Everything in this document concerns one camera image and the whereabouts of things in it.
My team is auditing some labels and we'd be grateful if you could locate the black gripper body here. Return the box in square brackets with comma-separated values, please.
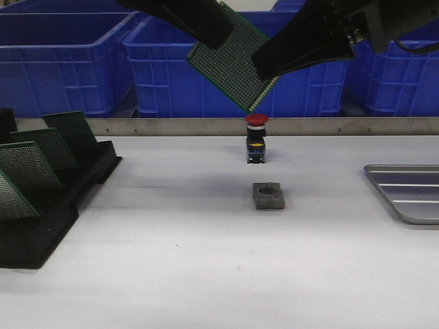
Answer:
[331, 1, 438, 54]

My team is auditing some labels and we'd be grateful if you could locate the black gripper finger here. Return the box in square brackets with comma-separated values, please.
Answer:
[252, 1, 354, 79]
[118, 0, 234, 49]

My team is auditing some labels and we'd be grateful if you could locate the green circuit board rearmost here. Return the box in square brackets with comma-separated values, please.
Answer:
[187, 1, 285, 117]

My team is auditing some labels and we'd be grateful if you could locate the green circuit board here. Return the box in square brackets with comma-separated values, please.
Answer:
[42, 111, 99, 152]
[1, 171, 40, 221]
[1, 141, 62, 191]
[10, 127, 80, 170]

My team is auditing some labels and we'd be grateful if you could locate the silver metal tray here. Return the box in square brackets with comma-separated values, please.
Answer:
[364, 164, 438, 225]

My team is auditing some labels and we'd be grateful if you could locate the green circuit board front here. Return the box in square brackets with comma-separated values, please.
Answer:
[1, 171, 40, 221]

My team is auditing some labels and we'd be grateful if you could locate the black slotted board rack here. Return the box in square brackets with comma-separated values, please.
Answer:
[1, 108, 121, 269]

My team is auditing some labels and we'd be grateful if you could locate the blue bin back right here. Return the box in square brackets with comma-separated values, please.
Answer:
[272, 0, 306, 12]

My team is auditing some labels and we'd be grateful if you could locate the blue plastic bin right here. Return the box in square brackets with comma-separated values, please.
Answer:
[345, 41, 438, 117]

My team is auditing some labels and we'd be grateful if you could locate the blue plastic bin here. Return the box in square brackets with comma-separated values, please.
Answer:
[122, 11, 357, 119]
[345, 41, 438, 117]
[1, 12, 137, 118]

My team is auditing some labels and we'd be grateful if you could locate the blue plastic bin centre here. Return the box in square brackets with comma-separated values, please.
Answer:
[122, 11, 357, 119]

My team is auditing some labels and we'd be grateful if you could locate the red emergency stop button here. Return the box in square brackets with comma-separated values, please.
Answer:
[244, 114, 269, 164]

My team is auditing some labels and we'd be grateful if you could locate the blue plastic bin left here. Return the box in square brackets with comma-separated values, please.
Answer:
[1, 12, 137, 118]

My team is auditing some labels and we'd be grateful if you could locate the grey metal clamp block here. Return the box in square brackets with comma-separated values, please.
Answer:
[252, 182, 285, 210]

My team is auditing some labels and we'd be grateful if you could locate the blue bin back left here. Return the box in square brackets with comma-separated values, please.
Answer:
[1, 0, 135, 14]

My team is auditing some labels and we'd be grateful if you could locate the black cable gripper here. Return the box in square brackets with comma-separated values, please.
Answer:
[392, 39, 439, 55]

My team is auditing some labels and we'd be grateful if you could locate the metal table edge rail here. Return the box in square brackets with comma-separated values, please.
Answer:
[13, 117, 439, 137]

